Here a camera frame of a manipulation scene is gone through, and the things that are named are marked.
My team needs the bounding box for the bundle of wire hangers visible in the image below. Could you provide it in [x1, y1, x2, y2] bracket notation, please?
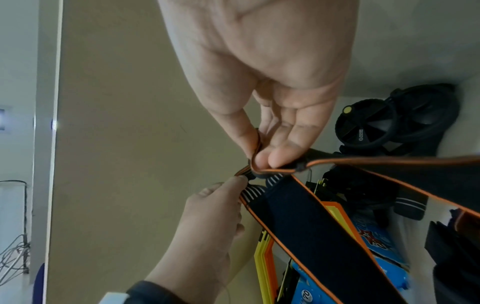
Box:
[0, 234, 31, 286]

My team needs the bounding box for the beige wardrobe door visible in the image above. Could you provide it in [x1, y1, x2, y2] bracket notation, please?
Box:
[45, 0, 269, 304]

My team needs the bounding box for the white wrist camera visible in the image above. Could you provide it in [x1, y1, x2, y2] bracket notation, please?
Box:
[98, 292, 131, 304]

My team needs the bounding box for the black wheel with yellow dot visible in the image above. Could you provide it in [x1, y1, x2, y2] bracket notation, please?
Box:
[334, 99, 399, 150]

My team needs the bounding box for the black round object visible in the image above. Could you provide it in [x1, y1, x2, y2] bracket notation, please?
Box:
[388, 83, 462, 156]

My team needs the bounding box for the blue object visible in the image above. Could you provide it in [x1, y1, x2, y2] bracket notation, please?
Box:
[31, 262, 47, 304]

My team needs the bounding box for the black wrist strap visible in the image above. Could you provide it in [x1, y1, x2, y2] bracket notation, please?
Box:
[124, 280, 188, 304]

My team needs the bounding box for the blue plastic packet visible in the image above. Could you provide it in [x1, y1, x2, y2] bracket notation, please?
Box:
[289, 260, 340, 304]

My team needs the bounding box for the navy garment with orange trim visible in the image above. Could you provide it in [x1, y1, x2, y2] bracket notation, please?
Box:
[234, 127, 480, 304]

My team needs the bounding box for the blue star-print packet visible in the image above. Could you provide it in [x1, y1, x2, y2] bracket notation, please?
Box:
[354, 215, 410, 294]

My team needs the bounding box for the dark striped cuff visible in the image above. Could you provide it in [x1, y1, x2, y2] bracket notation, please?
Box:
[393, 195, 429, 221]

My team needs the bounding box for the yellow plastic frame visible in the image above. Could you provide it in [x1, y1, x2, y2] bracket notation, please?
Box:
[253, 229, 277, 304]

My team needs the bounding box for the person's right hand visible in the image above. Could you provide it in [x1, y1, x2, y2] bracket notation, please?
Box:
[157, 0, 360, 178]

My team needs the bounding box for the person's left hand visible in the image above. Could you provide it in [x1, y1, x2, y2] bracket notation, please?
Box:
[144, 175, 250, 304]

